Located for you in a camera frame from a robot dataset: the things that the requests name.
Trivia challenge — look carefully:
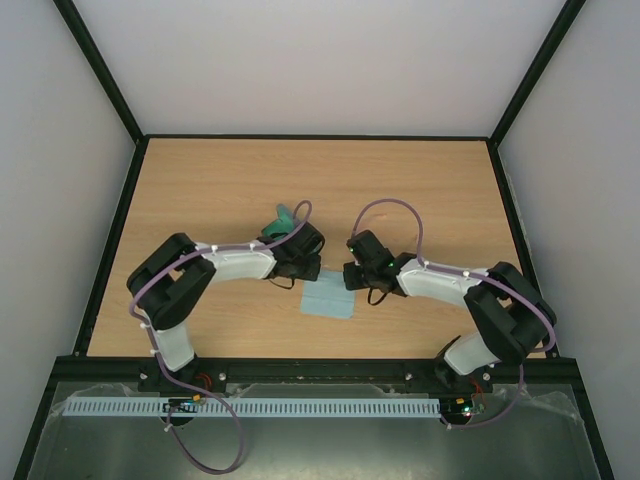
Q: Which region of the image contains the black frame post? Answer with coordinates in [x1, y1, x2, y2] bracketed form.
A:
[489, 0, 587, 149]
[52, 0, 147, 146]

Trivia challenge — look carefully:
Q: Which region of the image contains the controller board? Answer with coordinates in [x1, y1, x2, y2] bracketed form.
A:
[162, 395, 207, 414]
[440, 395, 486, 418]

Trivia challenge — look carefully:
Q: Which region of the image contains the light blue cleaning cloth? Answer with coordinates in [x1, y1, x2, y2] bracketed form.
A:
[300, 269, 355, 320]

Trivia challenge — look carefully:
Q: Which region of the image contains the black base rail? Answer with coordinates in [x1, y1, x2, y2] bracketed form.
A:
[47, 356, 582, 396]

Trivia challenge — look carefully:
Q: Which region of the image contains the right controller board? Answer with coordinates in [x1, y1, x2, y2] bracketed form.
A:
[440, 395, 486, 418]

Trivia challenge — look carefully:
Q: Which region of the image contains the black frame post left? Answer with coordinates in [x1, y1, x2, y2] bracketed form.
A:
[52, 0, 147, 146]

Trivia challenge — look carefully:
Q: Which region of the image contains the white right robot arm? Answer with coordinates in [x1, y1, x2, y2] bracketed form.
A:
[343, 230, 557, 392]

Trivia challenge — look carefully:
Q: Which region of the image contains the light blue slotted cable duct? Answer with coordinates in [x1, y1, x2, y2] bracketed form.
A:
[62, 397, 440, 418]

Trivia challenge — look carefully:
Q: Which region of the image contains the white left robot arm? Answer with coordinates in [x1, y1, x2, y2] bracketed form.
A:
[126, 222, 325, 372]

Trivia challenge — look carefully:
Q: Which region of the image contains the grey green glasses case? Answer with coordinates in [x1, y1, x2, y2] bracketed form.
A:
[261, 204, 299, 239]

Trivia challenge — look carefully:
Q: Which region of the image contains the left controller board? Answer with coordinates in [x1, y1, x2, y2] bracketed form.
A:
[162, 395, 207, 414]

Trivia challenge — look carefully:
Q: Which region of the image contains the black frame post right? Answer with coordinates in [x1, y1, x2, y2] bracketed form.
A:
[489, 0, 587, 149]

